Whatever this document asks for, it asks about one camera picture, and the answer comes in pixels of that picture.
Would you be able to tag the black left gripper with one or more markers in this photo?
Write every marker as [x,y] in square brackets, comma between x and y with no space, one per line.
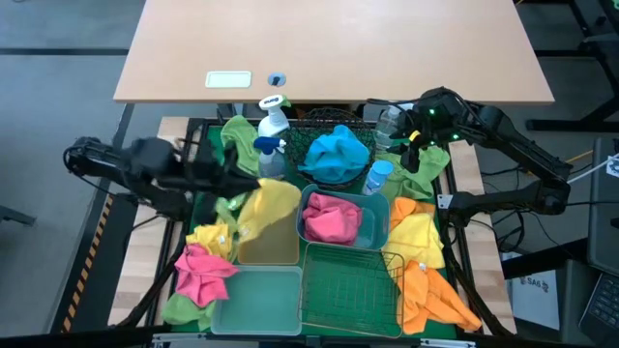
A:
[208,164]

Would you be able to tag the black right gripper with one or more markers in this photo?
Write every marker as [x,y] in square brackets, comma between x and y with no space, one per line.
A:
[435,116]

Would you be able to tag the green microfiber towel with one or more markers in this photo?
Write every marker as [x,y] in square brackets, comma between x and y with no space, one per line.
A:
[242,135]
[181,311]
[416,179]
[225,210]

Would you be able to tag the blue microfiber towel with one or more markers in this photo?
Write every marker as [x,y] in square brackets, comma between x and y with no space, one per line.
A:
[345,145]
[319,169]

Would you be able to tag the pink microfiber towel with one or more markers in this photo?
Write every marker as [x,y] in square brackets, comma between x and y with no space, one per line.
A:
[331,220]
[200,278]

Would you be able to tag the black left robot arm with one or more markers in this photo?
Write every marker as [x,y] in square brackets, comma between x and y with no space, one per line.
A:
[87,157]

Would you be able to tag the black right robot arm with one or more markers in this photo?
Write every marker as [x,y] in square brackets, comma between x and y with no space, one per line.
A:
[522,145]

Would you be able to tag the clear plastic water bottle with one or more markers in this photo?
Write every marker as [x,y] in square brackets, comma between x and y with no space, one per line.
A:
[386,128]

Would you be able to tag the light blue air freshener bottle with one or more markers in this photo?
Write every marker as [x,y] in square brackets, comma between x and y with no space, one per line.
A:
[377,176]

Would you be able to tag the small teal plastic bin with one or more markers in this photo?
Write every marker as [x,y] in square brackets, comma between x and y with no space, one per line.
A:
[374,227]

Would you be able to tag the amber translucent plastic bin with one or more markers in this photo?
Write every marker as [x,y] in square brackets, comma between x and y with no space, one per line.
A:
[271,251]

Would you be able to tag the white rectangular desk plate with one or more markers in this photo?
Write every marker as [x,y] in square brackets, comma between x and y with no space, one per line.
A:
[228,79]

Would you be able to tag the small blue round object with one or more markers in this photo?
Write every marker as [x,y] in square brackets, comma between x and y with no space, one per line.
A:
[276,79]

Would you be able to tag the large pale teal plastic bin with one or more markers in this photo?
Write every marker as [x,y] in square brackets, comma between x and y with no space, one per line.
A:
[258,299]

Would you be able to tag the light wooden desk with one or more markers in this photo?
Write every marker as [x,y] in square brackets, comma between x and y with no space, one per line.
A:
[333,43]

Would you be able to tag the white labelled box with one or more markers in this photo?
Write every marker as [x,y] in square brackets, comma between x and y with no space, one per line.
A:
[534,299]

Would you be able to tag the black chair base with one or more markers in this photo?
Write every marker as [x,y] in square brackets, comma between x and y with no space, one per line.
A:
[590,63]

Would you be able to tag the black metal rig frame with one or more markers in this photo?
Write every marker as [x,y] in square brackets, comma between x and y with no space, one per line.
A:
[198,123]

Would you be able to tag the white metal bracket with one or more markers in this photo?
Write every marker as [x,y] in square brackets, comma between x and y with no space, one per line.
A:
[445,201]

